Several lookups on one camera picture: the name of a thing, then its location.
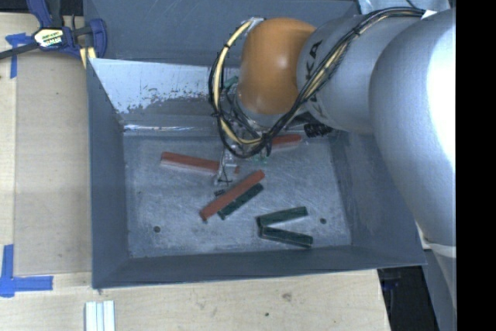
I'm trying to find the grey metal bin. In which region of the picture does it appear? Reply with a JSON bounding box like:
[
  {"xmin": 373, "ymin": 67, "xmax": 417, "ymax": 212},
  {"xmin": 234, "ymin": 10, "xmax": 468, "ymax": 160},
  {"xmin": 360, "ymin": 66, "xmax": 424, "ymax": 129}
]
[{"xmin": 81, "ymin": 0, "xmax": 428, "ymax": 290}]

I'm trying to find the dark green flat block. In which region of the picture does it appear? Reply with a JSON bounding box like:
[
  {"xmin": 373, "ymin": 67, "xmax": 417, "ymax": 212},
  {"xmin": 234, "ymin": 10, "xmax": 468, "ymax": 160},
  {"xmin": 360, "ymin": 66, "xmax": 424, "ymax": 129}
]
[
  {"xmin": 216, "ymin": 183, "xmax": 265, "ymax": 222},
  {"xmin": 255, "ymin": 205, "xmax": 310, "ymax": 228},
  {"xmin": 258, "ymin": 225, "xmax": 315, "ymax": 250}
]

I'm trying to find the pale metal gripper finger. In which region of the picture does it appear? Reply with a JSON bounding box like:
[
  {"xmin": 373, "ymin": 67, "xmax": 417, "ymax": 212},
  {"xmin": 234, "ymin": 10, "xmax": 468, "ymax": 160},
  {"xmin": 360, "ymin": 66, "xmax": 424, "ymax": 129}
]
[
  {"xmin": 220, "ymin": 150, "xmax": 239, "ymax": 173},
  {"xmin": 212, "ymin": 166, "xmax": 233, "ymax": 185}
]

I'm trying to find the pale wood flat board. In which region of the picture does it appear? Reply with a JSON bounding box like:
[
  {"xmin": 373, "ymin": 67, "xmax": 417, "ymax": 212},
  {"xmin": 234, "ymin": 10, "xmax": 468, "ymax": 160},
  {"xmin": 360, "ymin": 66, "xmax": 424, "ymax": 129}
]
[{"xmin": 13, "ymin": 49, "xmax": 94, "ymax": 277}]

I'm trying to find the black cylinder on white bracket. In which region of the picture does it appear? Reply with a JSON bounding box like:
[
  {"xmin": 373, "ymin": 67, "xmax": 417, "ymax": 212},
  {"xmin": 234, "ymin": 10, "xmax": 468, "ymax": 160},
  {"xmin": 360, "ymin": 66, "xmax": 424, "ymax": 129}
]
[{"xmin": 303, "ymin": 122, "xmax": 335, "ymax": 139}]

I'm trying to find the red-brown flat block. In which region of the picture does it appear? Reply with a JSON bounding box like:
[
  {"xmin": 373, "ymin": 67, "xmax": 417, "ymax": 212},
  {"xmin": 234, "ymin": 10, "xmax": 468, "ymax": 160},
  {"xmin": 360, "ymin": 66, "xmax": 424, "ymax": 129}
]
[
  {"xmin": 198, "ymin": 169, "xmax": 267, "ymax": 223},
  {"xmin": 159, "ymin": 151, "xmax": 241, "ymax": 178},
  {"xmin": 270, "ymin": 133, "xmax": 304, "ymax": 151}
]

